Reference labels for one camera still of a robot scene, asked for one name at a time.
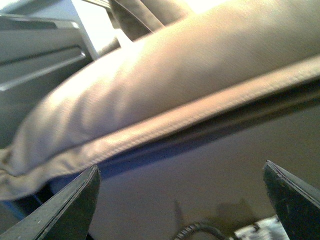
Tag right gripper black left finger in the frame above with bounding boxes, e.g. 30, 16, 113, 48
0, 165, 100, 240

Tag black wrapped basket handle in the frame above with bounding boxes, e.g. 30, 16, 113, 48
172, 222, 229, 240

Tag beige fabric sofa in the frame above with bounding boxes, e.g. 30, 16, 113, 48
0, 0, 320, 240

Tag grey front-load washing machine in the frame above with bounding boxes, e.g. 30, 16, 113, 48
0, 13, 121, 223

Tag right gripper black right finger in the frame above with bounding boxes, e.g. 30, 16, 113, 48
263, 160, 320, 240

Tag white woven laundry basket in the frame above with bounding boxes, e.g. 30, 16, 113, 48
230, 215, 289, 240

